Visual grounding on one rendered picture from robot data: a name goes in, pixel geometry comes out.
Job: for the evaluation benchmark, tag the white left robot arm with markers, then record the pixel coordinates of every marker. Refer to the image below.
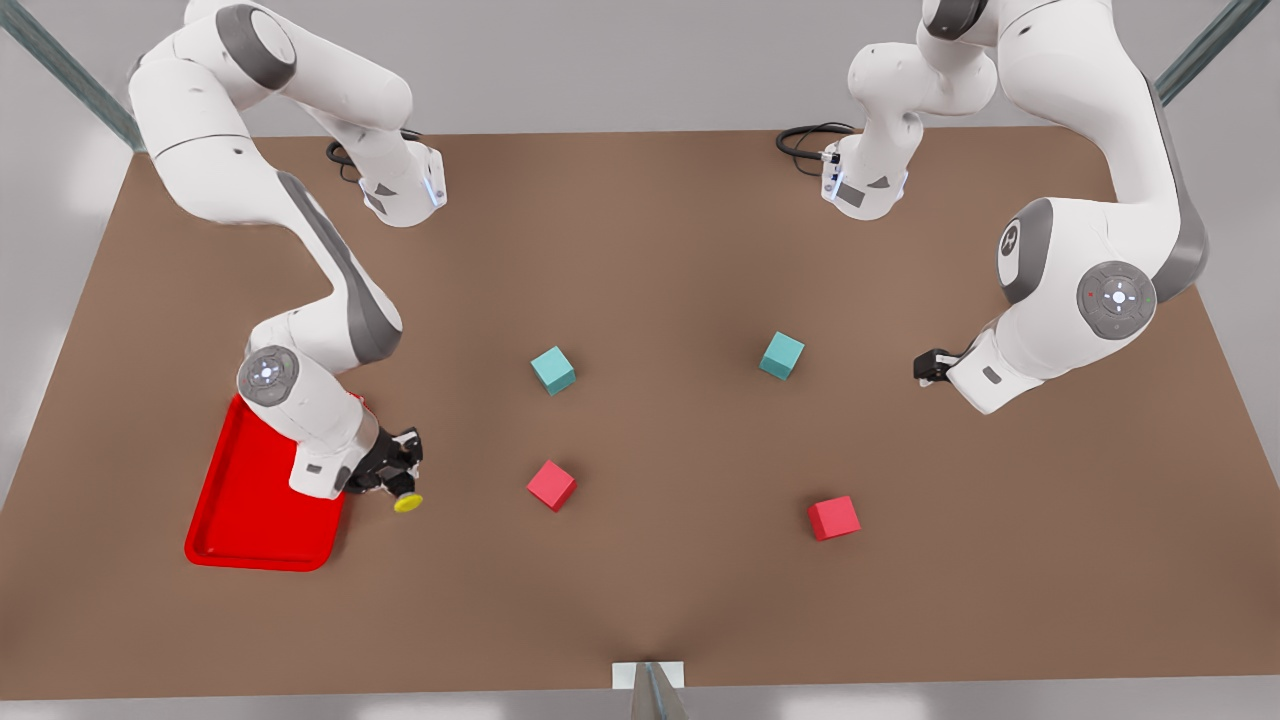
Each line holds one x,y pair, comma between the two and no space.
1090,250

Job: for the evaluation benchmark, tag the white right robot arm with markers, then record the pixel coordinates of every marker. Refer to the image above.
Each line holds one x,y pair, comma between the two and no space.
300,220

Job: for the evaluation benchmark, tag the yellow suction cup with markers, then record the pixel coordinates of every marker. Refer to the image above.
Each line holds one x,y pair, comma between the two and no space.
408,502

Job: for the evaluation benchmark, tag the red plastic tray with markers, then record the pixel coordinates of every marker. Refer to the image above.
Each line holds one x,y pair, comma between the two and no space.
255,510

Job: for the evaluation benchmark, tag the teal cube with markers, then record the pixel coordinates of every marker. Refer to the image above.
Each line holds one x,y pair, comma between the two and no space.
781,355
553,370

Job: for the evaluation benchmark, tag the red cube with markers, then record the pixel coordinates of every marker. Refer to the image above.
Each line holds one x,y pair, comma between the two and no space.
834,518
551,485

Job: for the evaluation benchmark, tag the silver frame post with foot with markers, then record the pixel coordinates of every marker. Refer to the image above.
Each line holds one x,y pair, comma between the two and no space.
650,690

